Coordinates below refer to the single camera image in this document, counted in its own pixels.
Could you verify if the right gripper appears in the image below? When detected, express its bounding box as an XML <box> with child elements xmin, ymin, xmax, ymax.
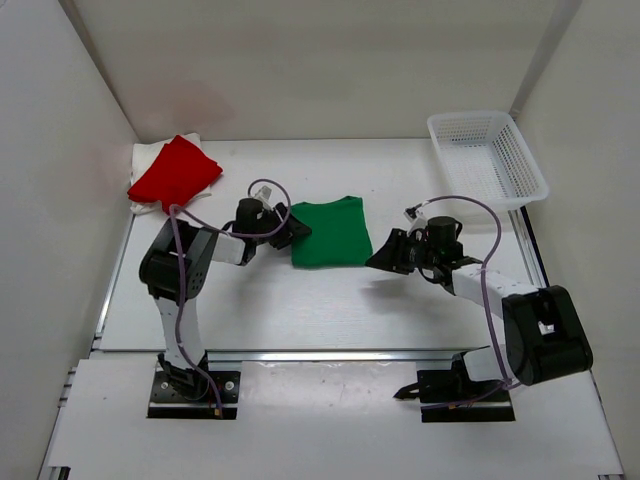
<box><xmin>368</xmin><ymin>229</ymin><xmax>441</xmax><ymax>276</ymax></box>

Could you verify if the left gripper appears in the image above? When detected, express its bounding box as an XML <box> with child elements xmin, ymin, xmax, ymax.
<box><xmin>252</xmin><ymin>202</ymin><xmax>312</xmax><ymax>250</ymax></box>

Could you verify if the green t shirt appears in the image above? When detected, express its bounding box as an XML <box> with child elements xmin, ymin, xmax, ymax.
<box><xmin>291</xmin><ymin>196</ymin><xmax>373</xmax><ymax>269</ymax></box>

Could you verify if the red t shirt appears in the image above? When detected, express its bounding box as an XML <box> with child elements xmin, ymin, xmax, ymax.
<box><xmin>127</xmin><ymin>135</ymin><xmax>223</xmax><ymax>213</ymax></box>

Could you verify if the white t shirt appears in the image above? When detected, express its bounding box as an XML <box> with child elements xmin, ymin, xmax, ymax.
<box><xmin>130</xmin><ymin>132</ymin><xmax>212</xmax><ymax>215</ymax></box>

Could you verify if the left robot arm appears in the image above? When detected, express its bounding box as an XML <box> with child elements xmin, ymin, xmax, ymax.
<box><xmin>139</xmin><ymin>198</ymin><xmax>312</xmax><ymax>400</ymax></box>

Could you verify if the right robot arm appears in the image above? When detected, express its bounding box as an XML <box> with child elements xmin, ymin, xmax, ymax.
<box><xmin>365</xmin><ymin>216</ymin><xmax>593</xmax><ymax>386</ymax></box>

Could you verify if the white plastic basket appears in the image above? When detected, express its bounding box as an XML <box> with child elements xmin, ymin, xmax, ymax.
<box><xmin>427</xmin><ymin>110</ymin><xmax>549</xmax><ymax>214</ymax></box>

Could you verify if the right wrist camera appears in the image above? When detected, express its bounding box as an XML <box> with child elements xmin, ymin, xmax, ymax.
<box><xmin>404</xmin><ymin>206</ymin><xmax>428</xmax><ymax>231</ymax></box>

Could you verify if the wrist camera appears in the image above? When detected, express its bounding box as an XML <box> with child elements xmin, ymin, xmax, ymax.
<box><xmin>253</xmin><ymin>185</ymin><xmax>272</xmax><ymax>202</ymax></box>
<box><xmin>404</xmin><ymin>206</ymin><xmax>428</xmax><ymax>231</ymax></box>

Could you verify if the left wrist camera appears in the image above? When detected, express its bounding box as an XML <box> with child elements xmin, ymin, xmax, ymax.
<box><xmin>253</xmin><ymin>185</ymin><xmax>272</xmax><ymax>202</ymax></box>

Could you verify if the aluminium frame rail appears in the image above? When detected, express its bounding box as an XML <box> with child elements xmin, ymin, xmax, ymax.
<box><xmin>509</xmin><ymin>207</ymin><xmax>549</xmax><ymax>287</ymax></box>

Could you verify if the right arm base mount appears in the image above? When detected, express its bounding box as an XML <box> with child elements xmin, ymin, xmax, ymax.
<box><xmin>393</xmin><ymin>353</ymin><xmax>516</xmax><ymax>423</ymax></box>

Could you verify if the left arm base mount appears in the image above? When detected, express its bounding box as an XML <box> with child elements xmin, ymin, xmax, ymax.
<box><xmin>147</xmin><ymin>353</ymin><xmax>241</xmax><ymax>420</ymax></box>

